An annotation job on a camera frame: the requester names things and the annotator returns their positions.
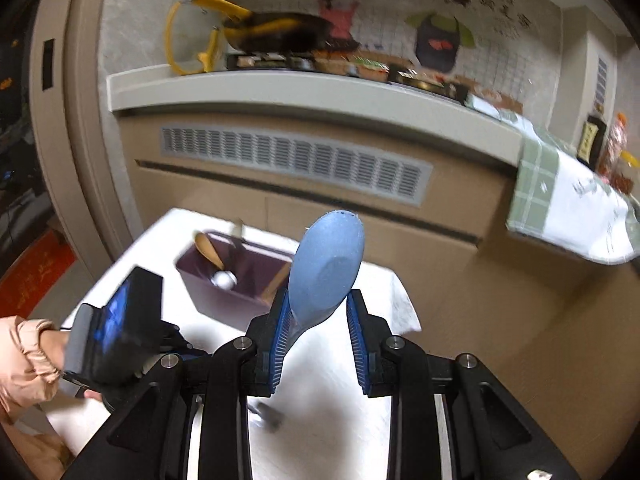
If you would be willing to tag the green checked white towel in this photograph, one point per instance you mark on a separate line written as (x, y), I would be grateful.
(535, 180)

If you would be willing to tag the light wooden chopstick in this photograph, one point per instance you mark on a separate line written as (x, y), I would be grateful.
(237, 232)

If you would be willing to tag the dark sauce bottle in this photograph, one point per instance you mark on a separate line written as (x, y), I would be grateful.
(590, 140)

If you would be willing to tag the red-capped clear bottle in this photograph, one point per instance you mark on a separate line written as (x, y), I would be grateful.
(615, 145)

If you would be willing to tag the blue plastic spoon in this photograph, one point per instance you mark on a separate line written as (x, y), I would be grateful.
(325, 270)

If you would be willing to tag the long grey vent grille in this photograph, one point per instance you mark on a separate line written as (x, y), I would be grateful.
(300, 160)

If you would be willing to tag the wooden kitchen cabinet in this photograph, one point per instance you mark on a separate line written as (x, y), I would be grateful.
(200, 190)

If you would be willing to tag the red doormat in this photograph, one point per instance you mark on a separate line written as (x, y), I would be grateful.
(35, 275)

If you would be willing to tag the cartoon wall poster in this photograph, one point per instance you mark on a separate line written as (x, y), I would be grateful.
(440, 40)

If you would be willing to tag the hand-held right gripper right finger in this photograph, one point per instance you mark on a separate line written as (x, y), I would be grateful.
(357, 340)

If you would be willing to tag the yellow-lidded jar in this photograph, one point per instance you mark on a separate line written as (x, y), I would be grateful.
(631, 170)

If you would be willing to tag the black wall panel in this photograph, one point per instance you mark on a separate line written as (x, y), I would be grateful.
(48, 65)

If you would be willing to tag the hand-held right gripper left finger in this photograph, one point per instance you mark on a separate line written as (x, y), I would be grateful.
(280, 340)

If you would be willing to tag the brown wooden spoon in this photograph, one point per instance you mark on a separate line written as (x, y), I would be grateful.
(202, 245)

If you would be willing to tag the slotted wall vent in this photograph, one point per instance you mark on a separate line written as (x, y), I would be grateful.
(601, 82)

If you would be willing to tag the black gas stove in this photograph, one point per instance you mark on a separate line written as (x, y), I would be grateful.
(300, 62)

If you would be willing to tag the brown wooden chopstick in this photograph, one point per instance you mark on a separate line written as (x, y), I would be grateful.
(277, 285)

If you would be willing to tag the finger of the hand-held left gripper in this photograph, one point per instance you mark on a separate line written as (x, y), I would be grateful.
(175, 337)

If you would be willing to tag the light stone countertop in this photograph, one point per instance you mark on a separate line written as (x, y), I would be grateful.
(300, 95)

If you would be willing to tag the white round ceramic spoon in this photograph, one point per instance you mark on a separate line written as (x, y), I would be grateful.
(223, 280)

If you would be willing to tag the purple plastic utensil holder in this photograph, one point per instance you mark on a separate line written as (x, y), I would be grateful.
(225, 305)

